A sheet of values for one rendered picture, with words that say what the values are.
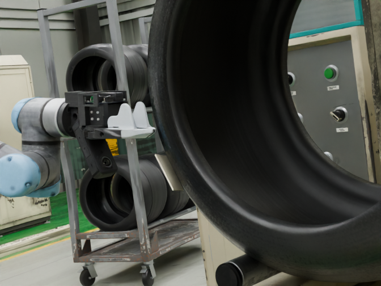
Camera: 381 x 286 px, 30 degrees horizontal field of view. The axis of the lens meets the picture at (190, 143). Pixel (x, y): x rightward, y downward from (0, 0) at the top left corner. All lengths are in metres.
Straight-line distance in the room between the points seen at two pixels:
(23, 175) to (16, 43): 10.63
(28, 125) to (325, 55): 0.72
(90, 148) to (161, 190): 3.52
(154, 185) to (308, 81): 3.09
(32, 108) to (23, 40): 10.59
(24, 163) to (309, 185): 0.49
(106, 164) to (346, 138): 0.65
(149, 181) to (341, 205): 3.59
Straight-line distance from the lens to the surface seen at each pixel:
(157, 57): 1.02
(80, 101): 1.28
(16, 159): 1.26
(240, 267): 1.00
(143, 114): 1.23
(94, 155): 1.29
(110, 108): 1.27
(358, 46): 1.62
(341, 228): 0.87
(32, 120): 1.39
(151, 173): 4.76
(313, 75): 1.73
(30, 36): 12.12
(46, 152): 1.40
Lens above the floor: 1.14
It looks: 3 degrees down
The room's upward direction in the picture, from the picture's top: 8 degrees counter-clockwise
